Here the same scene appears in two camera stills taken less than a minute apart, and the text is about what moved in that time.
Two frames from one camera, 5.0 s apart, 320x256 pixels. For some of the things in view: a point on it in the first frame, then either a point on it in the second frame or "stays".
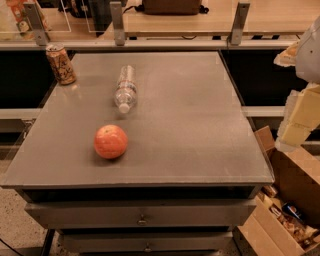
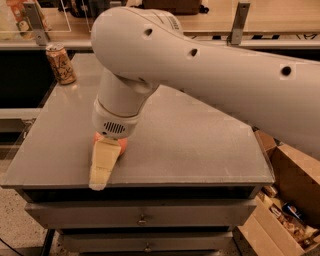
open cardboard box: [283, 219] stays
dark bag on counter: [172, 7] stays
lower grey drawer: [148, 241] stays
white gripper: [309, 58] -> [113, 124]
